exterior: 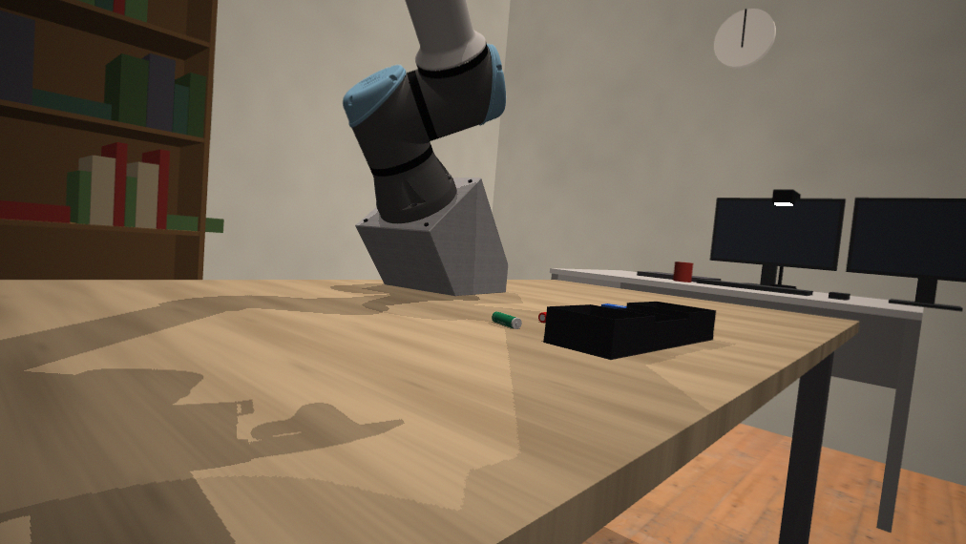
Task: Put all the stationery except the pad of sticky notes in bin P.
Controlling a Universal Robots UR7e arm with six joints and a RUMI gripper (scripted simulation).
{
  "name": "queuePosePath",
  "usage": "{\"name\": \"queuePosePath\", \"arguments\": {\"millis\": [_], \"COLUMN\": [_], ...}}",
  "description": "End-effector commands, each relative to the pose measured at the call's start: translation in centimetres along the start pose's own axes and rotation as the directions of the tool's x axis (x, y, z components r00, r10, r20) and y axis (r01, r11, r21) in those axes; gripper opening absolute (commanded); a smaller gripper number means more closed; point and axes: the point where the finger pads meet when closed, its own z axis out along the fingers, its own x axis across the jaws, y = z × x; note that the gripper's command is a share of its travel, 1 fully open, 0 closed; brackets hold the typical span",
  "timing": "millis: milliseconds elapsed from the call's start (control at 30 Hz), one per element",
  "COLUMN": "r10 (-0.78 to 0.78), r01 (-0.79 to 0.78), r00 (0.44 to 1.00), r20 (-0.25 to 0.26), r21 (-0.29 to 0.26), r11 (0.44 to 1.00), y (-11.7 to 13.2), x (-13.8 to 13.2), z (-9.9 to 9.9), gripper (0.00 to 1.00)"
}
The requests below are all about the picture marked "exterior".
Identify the black rack of bins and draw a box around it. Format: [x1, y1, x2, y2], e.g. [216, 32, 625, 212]
[543, 302, 716, 360]

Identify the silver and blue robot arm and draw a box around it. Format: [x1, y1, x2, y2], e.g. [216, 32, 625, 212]
[343, 0, 506, 223]

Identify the green battery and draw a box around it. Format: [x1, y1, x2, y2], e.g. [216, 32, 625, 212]
[492, 311, 522, 329]

